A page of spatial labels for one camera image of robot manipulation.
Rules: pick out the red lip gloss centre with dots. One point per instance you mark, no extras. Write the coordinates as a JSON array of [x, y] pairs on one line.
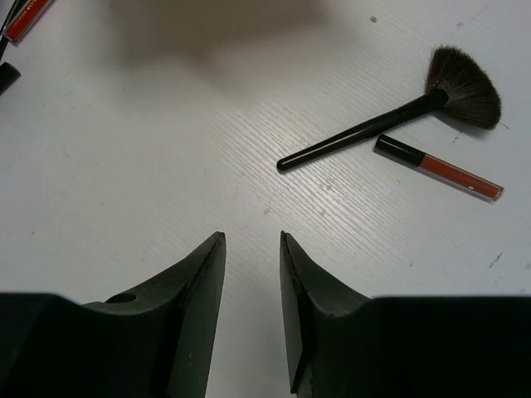
[[28, 15]]

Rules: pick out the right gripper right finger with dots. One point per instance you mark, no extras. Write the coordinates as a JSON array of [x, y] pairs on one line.
[[340, 343]]

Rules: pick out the red lip gloss lower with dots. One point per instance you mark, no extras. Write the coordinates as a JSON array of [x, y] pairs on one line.
[[8, 75]]

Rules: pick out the black fan makeup brush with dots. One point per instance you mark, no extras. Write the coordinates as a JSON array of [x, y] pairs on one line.
[[455, 86]]

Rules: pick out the red lip gloss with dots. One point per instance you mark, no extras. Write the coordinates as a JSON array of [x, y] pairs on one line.
[[28, 15], [8, 75]]

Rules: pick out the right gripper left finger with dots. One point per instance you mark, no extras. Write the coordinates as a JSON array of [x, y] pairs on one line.
[[153, 340]]

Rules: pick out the thin black liner brush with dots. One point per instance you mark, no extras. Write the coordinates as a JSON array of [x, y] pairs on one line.
[[13, 11]]

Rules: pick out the brown lip gloss right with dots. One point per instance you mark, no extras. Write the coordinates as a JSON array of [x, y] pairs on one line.
[[436, 168]]

